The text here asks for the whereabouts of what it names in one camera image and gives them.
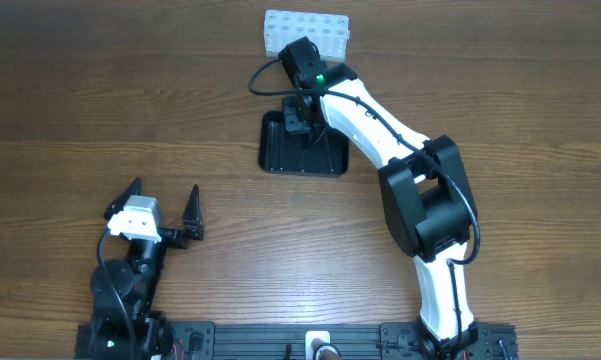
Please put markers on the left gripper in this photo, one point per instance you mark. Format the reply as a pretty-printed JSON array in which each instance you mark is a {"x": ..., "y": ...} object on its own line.
[{"x": 174, "y": 237}]

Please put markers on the clear test tube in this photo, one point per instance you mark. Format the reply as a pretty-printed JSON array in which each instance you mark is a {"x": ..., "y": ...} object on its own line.
[
  {"x": 280, "y": 152},
  {"x": 271, "y": 150}
]

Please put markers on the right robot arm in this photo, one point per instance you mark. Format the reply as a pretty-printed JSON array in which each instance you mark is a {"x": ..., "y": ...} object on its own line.
[{"x": 370, "y": 130}]

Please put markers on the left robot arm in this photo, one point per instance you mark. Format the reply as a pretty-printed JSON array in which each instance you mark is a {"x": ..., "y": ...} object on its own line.
[{"x": 112, "y": 285}]

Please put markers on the black tray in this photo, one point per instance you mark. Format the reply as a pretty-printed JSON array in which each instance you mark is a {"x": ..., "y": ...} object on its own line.
[{"x": 330, "y": 157}]

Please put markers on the white test tube rack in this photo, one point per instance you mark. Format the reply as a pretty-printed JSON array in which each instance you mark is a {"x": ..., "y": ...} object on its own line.
[{"x": 330, "y": 30}]

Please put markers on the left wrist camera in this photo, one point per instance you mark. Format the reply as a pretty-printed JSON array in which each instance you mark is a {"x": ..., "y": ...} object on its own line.
[{"x": 135, "y": 220}]

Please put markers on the mounting rail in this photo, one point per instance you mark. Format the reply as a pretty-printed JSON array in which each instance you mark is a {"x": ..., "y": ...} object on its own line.
[{"x": 260, "y": 342}]

